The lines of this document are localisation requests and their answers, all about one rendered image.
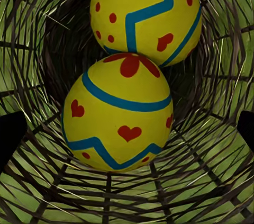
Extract easter egg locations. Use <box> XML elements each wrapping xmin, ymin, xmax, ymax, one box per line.
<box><xmin>89</xmin><ymin>0</ymin><xmax>203</xmax><ymax>68</ymax></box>
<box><xmin>60</xmin><ymin>52</ymin><xmax>174</xmax><ymax>174</ymax></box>

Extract wicker basket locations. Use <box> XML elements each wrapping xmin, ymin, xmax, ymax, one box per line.
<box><xmin>0</xmin><ymin>0</ymin><xmax>254</xmax><ymax>224</ymax></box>

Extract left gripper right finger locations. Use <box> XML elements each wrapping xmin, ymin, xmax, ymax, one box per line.
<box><xmin>235</xmin><ymin>109</ymin><xmax>254</xmax><ymax>153</ymax></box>

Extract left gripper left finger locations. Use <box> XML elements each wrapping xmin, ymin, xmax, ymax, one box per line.
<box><xmin>0</xmin><ymin>110</ymin><xmax>28</xmax><ymax>174</ymax></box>

